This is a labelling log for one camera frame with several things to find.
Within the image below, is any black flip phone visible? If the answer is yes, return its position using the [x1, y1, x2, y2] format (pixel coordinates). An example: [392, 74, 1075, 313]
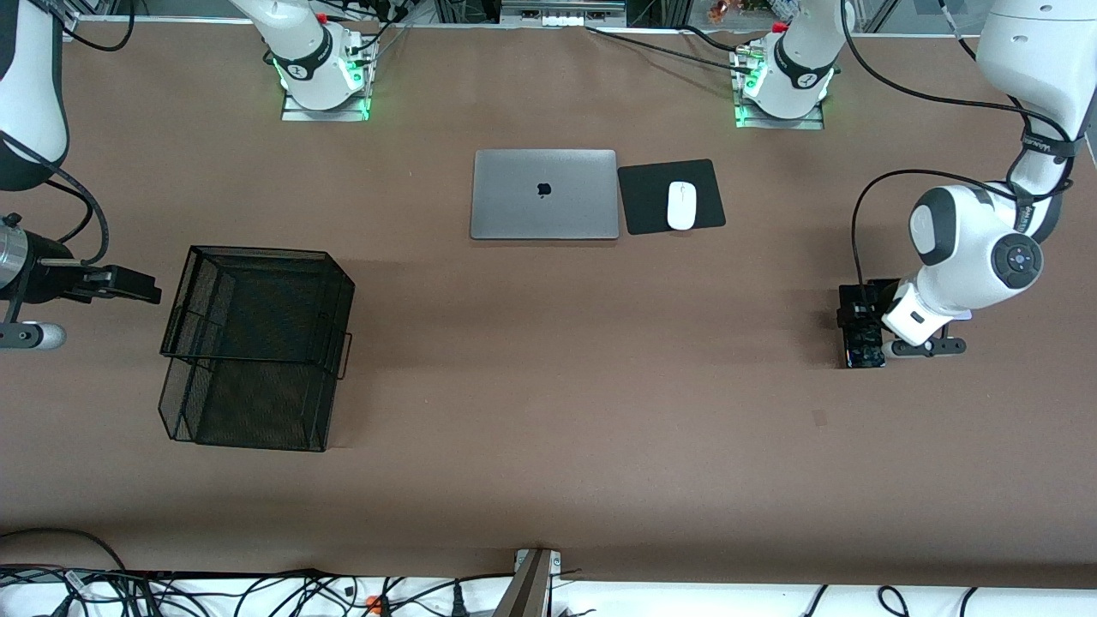
[843, 328, 889, 370]

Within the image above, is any white computer mouse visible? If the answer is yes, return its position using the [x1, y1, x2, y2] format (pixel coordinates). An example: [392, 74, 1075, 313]
[667, 181, 697, 231]

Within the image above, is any black mouse pad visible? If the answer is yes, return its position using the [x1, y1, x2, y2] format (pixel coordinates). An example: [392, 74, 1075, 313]
[617, 159, 727, 237]

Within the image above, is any silver laptop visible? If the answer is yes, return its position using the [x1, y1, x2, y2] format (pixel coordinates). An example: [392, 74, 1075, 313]
[470, 149, 620, 241]

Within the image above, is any grey power strip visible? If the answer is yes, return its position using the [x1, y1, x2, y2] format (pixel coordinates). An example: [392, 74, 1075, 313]
[500, 0, 628, 27]

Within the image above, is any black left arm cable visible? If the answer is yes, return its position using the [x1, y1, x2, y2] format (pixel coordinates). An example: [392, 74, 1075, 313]
[840, 0, 1081, 288]

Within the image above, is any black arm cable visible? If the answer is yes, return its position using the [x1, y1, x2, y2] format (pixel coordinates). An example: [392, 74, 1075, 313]
[0, 0, 136, 267]
[840, 0, 1081, 288]

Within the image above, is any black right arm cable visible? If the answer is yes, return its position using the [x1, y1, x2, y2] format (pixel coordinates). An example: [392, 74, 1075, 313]
[0, 0, 136, 267]

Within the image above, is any black wire mesh organizer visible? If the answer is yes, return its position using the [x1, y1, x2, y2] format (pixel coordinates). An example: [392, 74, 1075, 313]
[158, 245, 356, 453]

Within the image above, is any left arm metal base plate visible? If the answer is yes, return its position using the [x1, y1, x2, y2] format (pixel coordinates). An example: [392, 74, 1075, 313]
[734, 101, 825, 131]

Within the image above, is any black arched floor cable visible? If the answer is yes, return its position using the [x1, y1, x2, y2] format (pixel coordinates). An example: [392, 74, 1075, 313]
[0, 527, 129, 575]

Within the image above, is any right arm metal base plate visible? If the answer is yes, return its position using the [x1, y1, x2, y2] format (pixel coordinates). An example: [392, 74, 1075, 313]
[281, 84, 371, 123]

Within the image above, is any black floor cable tangle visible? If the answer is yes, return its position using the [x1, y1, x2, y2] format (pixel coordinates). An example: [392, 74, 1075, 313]
[0, 566, 515, 617]

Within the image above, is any black table cable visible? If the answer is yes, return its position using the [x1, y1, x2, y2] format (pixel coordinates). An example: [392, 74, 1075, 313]
[585, 26, 755, 68]

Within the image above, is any metal camera mount pole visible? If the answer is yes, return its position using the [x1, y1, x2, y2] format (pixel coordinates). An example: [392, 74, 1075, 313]
[493, 548, 562, 617]

